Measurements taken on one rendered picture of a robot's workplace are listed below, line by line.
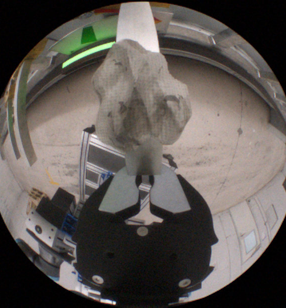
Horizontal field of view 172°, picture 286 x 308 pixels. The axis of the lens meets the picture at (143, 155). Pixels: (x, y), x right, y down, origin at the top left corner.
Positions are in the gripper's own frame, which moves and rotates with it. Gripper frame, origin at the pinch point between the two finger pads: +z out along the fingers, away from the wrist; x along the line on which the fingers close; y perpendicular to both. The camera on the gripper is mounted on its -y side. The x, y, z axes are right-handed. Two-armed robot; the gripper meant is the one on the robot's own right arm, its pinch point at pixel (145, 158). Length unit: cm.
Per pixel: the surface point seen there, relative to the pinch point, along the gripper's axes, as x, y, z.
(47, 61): -27.3, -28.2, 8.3
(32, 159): -23.5, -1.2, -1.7
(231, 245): 189, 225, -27
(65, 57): -21.4, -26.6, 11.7
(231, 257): 185, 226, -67
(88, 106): -55, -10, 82
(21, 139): -23.5, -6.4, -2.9
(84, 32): -10.7, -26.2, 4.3
